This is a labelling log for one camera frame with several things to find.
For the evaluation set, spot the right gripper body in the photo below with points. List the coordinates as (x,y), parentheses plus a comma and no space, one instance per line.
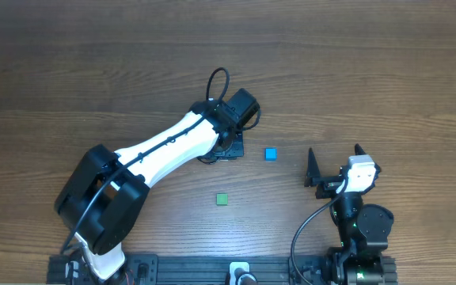
(329,187)

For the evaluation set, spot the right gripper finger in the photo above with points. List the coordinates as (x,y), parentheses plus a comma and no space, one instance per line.
(312,170)
(359,150)

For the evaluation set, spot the blue cube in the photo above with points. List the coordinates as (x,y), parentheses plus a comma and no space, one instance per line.
(270,154)

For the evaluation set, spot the green cube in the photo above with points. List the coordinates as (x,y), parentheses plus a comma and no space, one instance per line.
(222,199)

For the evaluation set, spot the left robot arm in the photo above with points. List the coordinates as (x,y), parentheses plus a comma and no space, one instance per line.
(172,146)

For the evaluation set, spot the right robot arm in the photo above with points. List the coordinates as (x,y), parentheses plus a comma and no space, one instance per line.
(370,225)

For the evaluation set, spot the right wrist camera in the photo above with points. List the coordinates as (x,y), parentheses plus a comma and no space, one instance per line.
(360,174)

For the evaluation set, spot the mounting rail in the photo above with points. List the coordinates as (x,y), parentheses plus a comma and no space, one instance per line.
(196,271)

